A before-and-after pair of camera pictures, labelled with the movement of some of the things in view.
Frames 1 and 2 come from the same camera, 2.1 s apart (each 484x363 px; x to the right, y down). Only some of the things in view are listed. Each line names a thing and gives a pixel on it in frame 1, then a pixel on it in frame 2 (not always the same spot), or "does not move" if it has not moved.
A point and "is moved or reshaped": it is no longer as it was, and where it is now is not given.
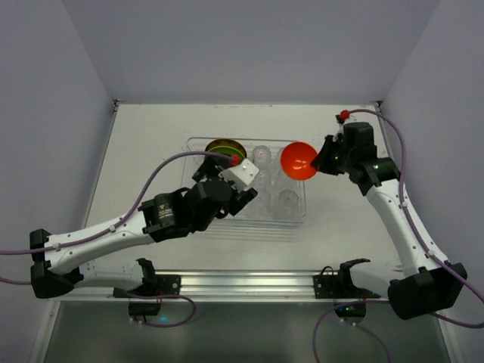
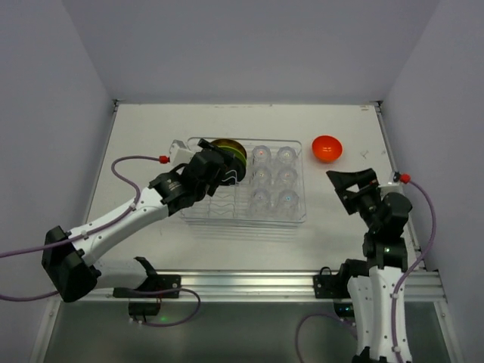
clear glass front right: x=287 y=204 does not move
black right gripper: x=329 y=159 to x=363 y=190
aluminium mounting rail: x=222 y=286 does not move
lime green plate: x=226 y=150 does not move
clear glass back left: x=262 y=156 does not move
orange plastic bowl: x=296 y=160 is moved or reshaped
